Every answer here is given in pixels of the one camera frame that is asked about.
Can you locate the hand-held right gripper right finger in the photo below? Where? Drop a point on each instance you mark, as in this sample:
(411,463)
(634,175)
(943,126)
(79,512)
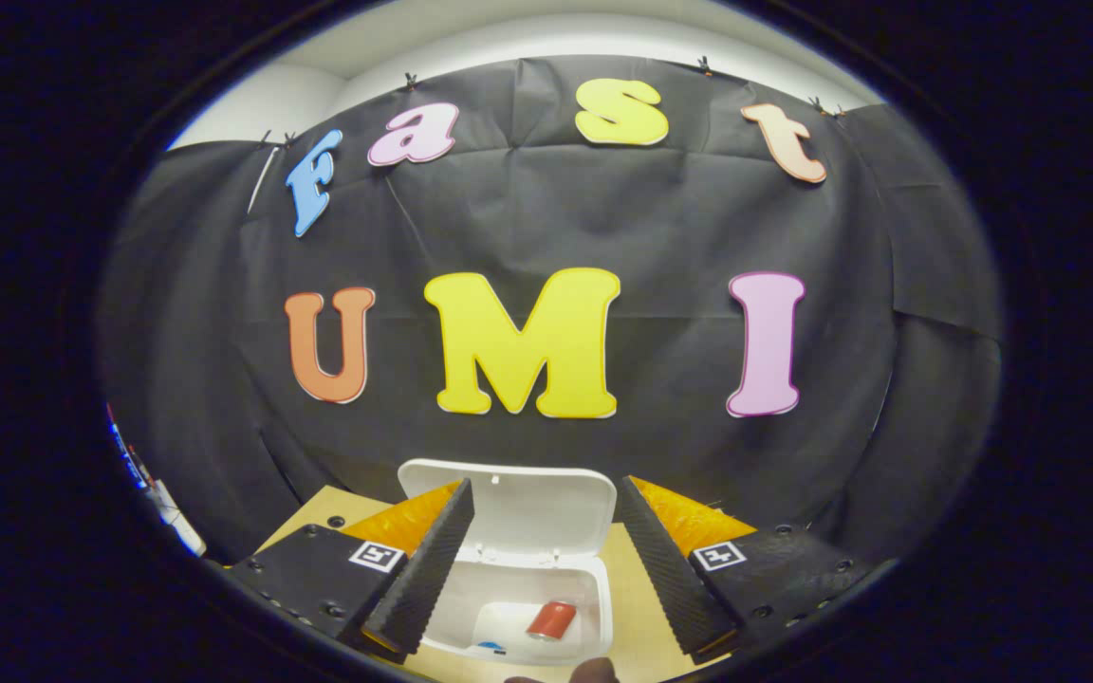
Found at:
(670,579)

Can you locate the silver pop can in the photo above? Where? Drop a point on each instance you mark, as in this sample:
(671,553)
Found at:
(551,619)

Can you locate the black backdrop cloth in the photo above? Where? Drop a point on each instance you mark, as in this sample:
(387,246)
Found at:
(660,218)

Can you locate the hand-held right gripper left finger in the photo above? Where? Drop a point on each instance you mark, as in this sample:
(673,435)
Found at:
(423,579)

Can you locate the bright computer screen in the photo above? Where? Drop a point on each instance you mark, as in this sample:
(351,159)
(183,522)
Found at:
(132,465)

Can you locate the white desktop garbage bin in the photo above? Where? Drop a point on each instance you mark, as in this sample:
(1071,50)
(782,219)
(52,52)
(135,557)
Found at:
(527,512)

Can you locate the white side table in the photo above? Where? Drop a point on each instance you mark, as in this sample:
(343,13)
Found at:
(181,531)

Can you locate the wooden desktop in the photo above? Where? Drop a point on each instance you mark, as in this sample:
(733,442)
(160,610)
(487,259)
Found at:
(641,626)

